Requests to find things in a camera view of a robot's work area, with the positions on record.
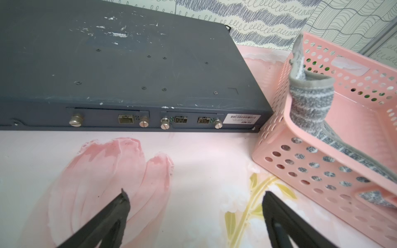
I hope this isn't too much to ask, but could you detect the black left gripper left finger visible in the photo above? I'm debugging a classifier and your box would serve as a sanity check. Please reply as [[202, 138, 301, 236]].
[[59, 190, 130, 248]]

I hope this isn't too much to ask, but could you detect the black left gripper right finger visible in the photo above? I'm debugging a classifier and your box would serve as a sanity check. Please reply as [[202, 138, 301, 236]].
[[262, 191, 336, 248]]

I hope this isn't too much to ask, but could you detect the grey striped square dishcloth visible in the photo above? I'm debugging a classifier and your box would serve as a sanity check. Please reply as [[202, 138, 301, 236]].
[[288, 33, 397, 209]]

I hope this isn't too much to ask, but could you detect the pink perforated plastic basket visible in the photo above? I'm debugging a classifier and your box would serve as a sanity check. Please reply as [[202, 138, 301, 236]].
[[252, 33, 397, 248]]

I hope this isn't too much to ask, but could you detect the pink floral table mat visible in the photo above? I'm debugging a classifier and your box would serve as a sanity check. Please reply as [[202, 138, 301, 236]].
[[1, 46, 383, 248]]

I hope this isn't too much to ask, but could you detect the dark grey network switch box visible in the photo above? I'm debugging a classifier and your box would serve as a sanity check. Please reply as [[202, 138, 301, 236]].
[[1, 1, 273, 133]]

